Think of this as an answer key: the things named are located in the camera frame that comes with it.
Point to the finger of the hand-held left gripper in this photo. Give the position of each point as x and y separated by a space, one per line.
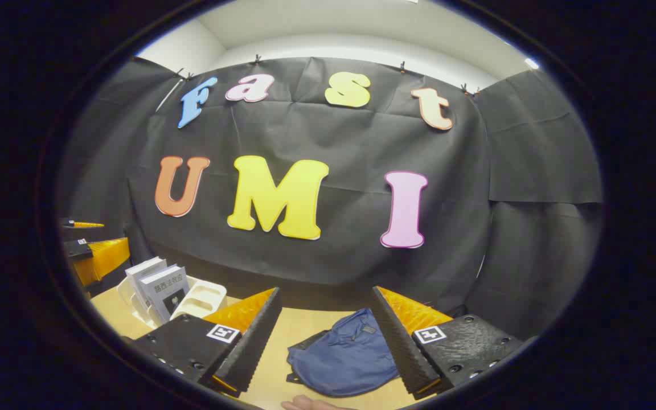
103 256
77 224

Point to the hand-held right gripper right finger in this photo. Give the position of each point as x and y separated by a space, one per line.
399 353

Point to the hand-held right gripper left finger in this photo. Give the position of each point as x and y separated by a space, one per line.
251 353

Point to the blue schoolbag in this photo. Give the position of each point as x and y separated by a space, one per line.
345 359

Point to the grey book with dark picture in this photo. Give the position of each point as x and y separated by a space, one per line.
163 293

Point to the white plastic bookshelf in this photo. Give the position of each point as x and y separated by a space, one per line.
203 299

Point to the black backdrop cloth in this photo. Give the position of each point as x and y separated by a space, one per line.
333 136

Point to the bright ceiling light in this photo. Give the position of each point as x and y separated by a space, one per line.
531 63

